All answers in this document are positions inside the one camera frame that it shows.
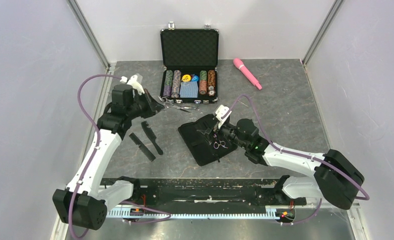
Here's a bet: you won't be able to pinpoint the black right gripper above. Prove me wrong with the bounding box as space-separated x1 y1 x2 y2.
197 119 248 150

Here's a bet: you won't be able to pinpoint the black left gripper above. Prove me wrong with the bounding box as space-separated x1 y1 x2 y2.
127 88 165 120

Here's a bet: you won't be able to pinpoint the black zippered tool pouch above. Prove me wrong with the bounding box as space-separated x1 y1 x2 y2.
178 114 238 167

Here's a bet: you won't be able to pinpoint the purple handled scissors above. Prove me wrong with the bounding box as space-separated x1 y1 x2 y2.
213 140 228 149

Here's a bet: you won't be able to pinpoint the silver scissors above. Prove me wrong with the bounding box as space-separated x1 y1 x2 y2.
158 96 198 113

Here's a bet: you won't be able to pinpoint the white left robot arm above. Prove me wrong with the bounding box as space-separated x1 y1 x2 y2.
52 84 164 230

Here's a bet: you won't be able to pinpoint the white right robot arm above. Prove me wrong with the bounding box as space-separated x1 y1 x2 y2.
196 118 365 210

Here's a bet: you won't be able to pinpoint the black tail comb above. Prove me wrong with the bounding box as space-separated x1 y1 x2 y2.
141 121 164 155

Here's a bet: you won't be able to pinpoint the purple green chip stack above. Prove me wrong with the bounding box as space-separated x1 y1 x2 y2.
162 70 173 97

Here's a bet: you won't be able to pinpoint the blue playing card deck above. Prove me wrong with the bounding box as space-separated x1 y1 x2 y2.
179 81 199 99

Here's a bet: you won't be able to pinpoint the blue dealer button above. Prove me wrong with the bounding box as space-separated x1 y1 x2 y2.
191 75 199 82

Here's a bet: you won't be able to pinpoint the green orange chip stack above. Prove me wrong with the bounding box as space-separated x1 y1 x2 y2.
199 70 207 95

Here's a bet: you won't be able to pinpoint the brown orange chip stack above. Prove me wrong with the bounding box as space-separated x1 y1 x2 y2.
207 70 216 96

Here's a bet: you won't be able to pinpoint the yellow dealer button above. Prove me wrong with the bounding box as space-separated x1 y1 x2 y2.
181 74 192 82

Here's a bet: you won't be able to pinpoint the purple grey chip stack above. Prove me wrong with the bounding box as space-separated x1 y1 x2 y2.
171 70 181 98

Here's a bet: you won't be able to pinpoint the pink wand massager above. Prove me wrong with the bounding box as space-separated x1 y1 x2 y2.
233 58 262 90

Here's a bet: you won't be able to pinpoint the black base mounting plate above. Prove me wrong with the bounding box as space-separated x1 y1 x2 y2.
128 178 307 215

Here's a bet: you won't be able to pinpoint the black poker chip case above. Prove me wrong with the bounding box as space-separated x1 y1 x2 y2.
160 21 220 105

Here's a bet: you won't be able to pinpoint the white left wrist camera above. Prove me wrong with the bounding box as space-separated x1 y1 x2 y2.
120 73 145 95

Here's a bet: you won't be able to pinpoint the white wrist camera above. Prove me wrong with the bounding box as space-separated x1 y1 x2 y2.
120 73 145 95
214 104 232 130

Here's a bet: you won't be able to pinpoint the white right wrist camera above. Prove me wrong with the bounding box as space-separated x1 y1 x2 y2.
214 104 232 130

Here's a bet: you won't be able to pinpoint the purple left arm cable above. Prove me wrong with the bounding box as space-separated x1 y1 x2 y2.
67 74 172 239

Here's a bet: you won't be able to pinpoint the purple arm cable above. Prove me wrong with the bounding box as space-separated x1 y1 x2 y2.
223 94 371 225
67 74 172 239

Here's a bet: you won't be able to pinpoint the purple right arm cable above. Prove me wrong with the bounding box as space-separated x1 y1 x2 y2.
223 94 371 225

